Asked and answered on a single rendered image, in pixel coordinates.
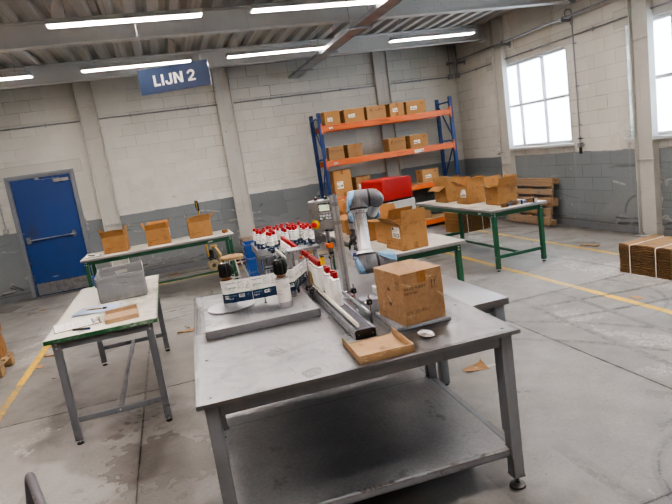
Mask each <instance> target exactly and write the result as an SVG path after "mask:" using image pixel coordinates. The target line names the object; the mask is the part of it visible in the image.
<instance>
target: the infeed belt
mask: <svg viewBox="0 0 672 504"><path fill-rule="evenodd" d="M316 292H317V293H318V294H319V295H320V296H321V297H322V298H323V299H324V300H325V301H326V302H327V303H328V304H329V305H330V306H331V307H332V308H334V309H335V310H336V311H337V312H338V313H339V314H340V315H341V316H342V317H343V318H344V319H345V320H346V321H347V322H348V323H349V324H350V325H351V326H352V327H354V328H355V329H356V330H357V331H360V330H365V329H369V328H373V327H372V326H371V325H370V324H369V323H368V322H367V321H365V320H364V319H363V318H362V317H361V316H359V315H358V314H357V313H356V312H355V311H354V310H352V309H351V308H350V307H349V306H348V305H346V304H345V303H344V302H343V303H344V306H342V307H341V308H342V309H343V310H344V311H345V312H346V313H348V314H349V315H350V316H351V317H352V318H353V319H354V320H355V321H356V322H358V323H359V327H356V326H355V325H354V324H353V323H352V322H351V321H349V320H348V319H347V318H346V317H345V316H344V315H343V314H342V313H341V312H340V311H339V310H338V309H337V308H336V307H334V306H333V305H332V304H331V303H330V302H329V301H328V300H327V299H326V298H325V297H324V296H323V295H322V294H320V293H319V292H318V291H316Z"/></svg>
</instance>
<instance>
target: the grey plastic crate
mask: <svg viewBox="0 0 672 504"><path fill-rule="evenodd" d="M122 269H127V272H123V273H118V274H116V273H115V271H117V270H122ZM94 281H95V284H96V288H97V292H98V297H99V301H100V303H101V304H105V303H110V302H114V301H119V300H124V299H128V298H133V297H138V296H142V295H147V294H148V289H147V284H146V279H145V274H144V269H143V264H142V261H138V262H133V263H128V264H123V265H118V266H113V267H108V268H102V269H98V270H97V273H96V276H95V278H94Z"/></svg>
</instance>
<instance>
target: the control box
mask: <svg viewBox="0 0 672 504"><path fill-rule="evenodd" d="M328 202H329V203H330V209H331V211H327V212H319V210H318V204H319V203H328ZM308 208H309V214H310V220H311V224H312V223H313V222H316V223H317V227H316V228H313V227H312V226H311V227H312V231H316V230H327V229H335V222H334V218H333V212H332V203H331V200H330V199H329V198H328V199H327V200H324V199H319V200H318V201H314V200H313V201H310V202H308ZM329 213H332V219H331V220H321V221H320V219H319V215H320V214H329Z"/></svg>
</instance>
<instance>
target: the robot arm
mask: <svg viewBox="0 0 672 504"><path fill-rule="evenodd" d="M383 201H384V197H383V195H382V193H381V192H380V191H378V190H376V189H373V188H368V189H361V190H354V191H349V192H348V193H347V217H348V225H349V229H350V231H352V232H351V234H350V236H349V237H350V240H349V245H348V246H349V250H350V254H351V256H352V257H353V252H354V250H353V249H354V246H353V245H357V248H358V252H357V254H356V257H355V258H354V260H355V264H356V268H357V271H358V273H359V274H370V273H374V267H377V266H382V265H386V264H389V263H393V262H397V256H396V253H395V252H394V251H389V250H382V251H378V254H374V251H373V250H372V249H371V244H370V237H369V231H368V224H367V220H373V219H379V218H380V211H379V208H380V206H381V205H382V204H383ZM367 207H368V208H367ZM352 244H353V245H352Z"/></svg>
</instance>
